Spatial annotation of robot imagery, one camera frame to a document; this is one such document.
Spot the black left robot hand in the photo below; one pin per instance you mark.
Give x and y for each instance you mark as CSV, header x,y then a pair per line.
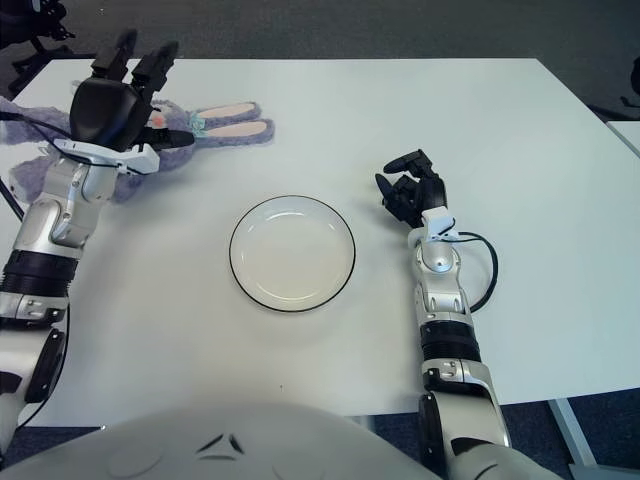
x,y
105,112

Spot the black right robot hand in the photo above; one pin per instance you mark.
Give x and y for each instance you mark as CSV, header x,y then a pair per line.
x,y
422,192

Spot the purple plush bunny doll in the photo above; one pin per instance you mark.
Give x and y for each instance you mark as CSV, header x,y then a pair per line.
x,y
235,127

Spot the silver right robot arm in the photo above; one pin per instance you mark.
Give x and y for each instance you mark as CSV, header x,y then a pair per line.
x,y
445,295

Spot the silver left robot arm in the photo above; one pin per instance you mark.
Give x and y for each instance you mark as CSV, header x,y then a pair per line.
x,y
50,220

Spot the white plate black rim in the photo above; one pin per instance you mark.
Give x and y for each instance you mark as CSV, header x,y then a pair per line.
x,y
292,255

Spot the black office chair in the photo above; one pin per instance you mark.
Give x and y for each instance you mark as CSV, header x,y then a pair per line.
x,y
37,50

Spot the white side table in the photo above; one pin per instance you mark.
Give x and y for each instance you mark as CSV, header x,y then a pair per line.
x,y
627,135

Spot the white table leg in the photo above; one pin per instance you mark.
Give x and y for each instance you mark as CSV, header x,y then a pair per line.
x,y
575,435

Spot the grey robot torso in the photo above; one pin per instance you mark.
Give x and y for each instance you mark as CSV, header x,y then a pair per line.
x,y
225,450

